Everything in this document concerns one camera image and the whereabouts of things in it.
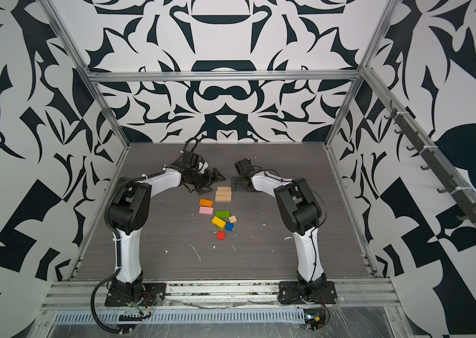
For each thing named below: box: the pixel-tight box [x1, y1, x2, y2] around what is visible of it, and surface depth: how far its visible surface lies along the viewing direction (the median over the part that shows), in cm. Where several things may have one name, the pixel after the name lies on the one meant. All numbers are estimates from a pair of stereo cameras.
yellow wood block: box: [211, 215, 227, 231], surface depth 91 cm
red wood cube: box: [216, 230, 227, 241], surface depth 91 cm
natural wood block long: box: [216, 185, 232, 192], surface depth 100 cm
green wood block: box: [216, 210, 231, 219], surface depth 96 cm
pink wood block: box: [198, 206, 214, 215], surface depth 96 cm
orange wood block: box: [199, 198, 214, 208], surface depth 98 cm
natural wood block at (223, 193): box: [215, 190, 232, 196], surface depth 101 cm
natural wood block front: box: [214, 192, 232, 203], surface depth 101 cm
